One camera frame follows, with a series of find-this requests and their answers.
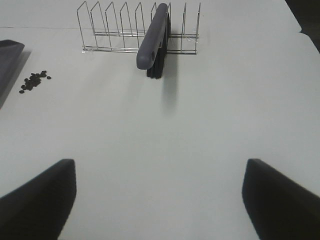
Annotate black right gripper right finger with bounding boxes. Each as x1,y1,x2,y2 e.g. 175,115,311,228
241,158,320,240

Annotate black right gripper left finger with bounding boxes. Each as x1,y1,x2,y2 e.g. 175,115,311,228
0,159,76,240

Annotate pile of coffee beans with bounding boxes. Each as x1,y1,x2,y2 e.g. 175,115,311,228
19,70,52,94

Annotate purple plastic dustpan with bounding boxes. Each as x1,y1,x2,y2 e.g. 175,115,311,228
0,39,25,96

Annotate purple brush black bristles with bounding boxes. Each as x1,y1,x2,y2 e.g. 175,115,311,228
136,3,171,79

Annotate chrome wire dish rack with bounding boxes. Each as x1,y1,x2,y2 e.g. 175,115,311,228
76,0,202,55

